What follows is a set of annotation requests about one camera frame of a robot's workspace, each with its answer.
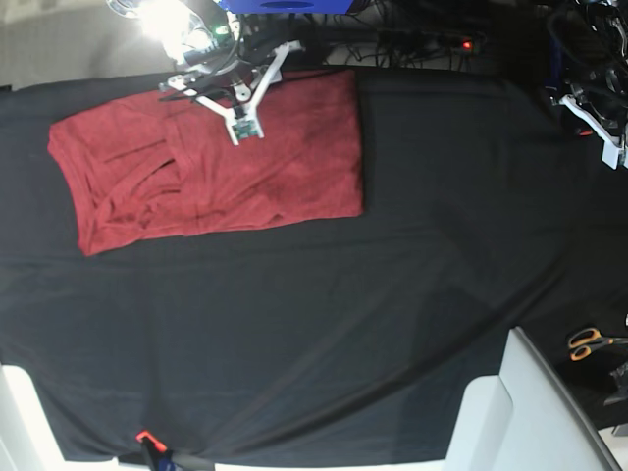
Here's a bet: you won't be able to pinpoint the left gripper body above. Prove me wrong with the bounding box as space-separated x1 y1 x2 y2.
558 80 627 150

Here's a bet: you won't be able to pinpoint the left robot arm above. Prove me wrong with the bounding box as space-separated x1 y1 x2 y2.
546 1 627 167

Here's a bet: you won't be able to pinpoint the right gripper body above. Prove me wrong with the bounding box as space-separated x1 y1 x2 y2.
161 41 302 128

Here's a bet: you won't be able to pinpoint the blue box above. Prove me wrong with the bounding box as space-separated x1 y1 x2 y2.
217 0 358 14

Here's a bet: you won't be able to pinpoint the blue clamp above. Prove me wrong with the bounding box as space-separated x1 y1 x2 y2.
135 430 180 471

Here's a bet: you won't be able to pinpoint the black table cloth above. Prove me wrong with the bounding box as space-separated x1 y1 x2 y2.
1 69 627 467

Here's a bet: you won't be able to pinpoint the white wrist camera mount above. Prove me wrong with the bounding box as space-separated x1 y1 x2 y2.
602 142 628 170

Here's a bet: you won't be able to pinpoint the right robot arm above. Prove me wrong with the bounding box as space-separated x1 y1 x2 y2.
107 1 303 144

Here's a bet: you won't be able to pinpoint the yellow handled scissors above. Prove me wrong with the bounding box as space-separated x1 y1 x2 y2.
567 328 627 362

